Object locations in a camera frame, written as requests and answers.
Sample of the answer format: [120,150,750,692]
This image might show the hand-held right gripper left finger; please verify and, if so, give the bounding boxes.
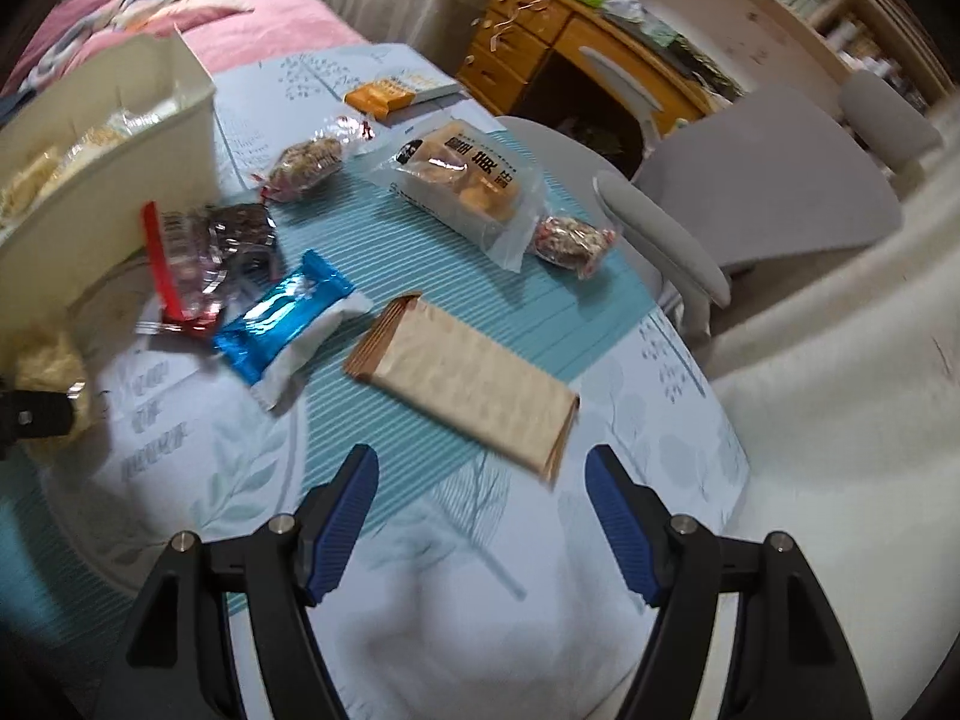
[120,444,380,720]

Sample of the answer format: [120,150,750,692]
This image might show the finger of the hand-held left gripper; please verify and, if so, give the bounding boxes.
[0,382,77,460]

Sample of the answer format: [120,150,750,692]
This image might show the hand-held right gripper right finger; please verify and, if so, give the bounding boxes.
[585,444,875,720]

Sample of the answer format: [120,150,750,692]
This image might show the small yellow snack packet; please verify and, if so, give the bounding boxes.
[0,322,95,458]

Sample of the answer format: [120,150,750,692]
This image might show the beige cracker packet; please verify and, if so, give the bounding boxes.
[343,292,582,492]

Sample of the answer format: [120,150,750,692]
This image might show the blue snack packet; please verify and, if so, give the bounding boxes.
[212,249,374,413]

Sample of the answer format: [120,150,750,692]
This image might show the clear puffed rice cake packet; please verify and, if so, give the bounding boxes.
[0,112,151,222]

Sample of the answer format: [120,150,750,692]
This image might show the white plastic tray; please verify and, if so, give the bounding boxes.
[0,24,220,316]

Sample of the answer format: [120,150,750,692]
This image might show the brown biscuit packet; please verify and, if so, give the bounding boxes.
[139,201,286,342]

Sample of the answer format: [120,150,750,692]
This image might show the nut ball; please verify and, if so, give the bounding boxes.
[251,116,376,203]
[525,214,617,282]

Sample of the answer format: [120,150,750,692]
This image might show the clear packet of yellow buns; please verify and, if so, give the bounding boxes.
[375,120,545,275]

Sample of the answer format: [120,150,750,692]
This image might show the grey office chair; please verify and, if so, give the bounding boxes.
[495,45,946,338]

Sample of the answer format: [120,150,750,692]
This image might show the orange snack bar packet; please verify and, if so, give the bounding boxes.
[343,69,460,125]

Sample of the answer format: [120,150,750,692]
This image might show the pink blanket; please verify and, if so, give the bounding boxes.
[0,0,368,98]

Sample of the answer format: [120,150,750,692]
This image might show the wooden desk with drawers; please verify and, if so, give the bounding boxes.
[456,0,743,128]

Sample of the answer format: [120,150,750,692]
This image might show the wooden bookshelf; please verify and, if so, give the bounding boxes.
[577,0,960,113]

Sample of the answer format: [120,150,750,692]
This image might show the white charging cable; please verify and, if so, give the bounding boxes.
[480,0,560,53]

